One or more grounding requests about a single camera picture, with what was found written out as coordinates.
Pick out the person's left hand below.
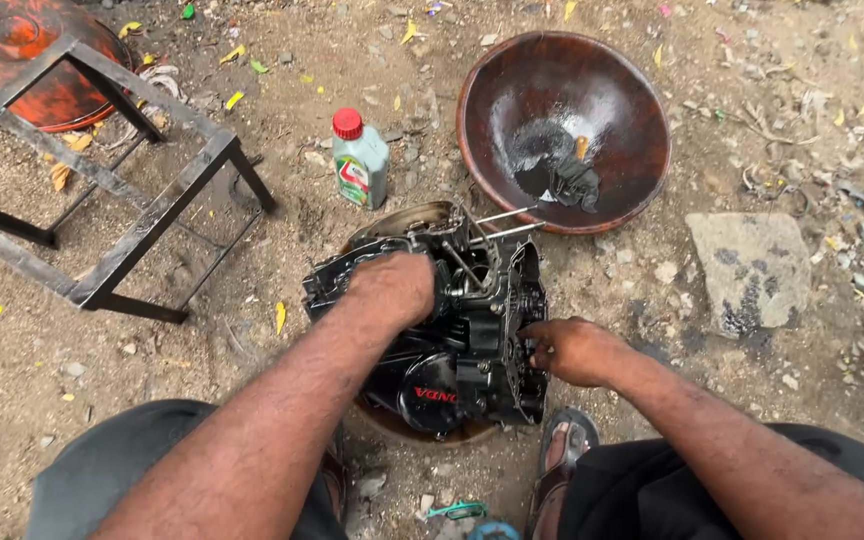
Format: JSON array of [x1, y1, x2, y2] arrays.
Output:
[[345, 251, 438, 331]]

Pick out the person's right hand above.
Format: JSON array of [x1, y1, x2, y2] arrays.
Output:
[[516, 317, 632, 390]]

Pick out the black motorcycle engine block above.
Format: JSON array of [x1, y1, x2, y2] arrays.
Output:
[[301, 204, 550, 438]]

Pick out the grey sandal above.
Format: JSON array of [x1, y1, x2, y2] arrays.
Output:
[[525, 407, 600, 540]]

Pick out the grey engine oil bottle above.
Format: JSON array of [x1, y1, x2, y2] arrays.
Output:
[[330, 107, 391, 211]]

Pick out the shallow metal pan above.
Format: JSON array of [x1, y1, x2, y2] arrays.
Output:
[[338, 201, 504, 448]]

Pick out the black oily rag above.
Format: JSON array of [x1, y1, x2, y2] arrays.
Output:
[[548, 153, 603, 214]]

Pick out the flat grey stone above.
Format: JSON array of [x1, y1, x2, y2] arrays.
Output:
[[684, 212, 813, 339]]

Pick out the blue round cap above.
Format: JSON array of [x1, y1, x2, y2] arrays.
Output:
[[466, 520, 523, 540]]

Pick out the green metal clip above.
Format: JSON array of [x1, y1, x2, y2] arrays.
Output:
[[424, 500, 489, 522]]

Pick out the rusty brown metal basin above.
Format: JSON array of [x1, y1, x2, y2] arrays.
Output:
[[456, 30, 673, 237]]

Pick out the person's grey shorts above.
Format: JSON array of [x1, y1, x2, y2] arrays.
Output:
[[25, 399, 864, 540]]

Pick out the orange rusty round lid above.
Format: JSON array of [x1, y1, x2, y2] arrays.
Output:
[[0, 0, 135, 134]]

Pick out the metal frame stool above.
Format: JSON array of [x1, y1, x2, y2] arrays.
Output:
[[0, 33, 279, 325]]

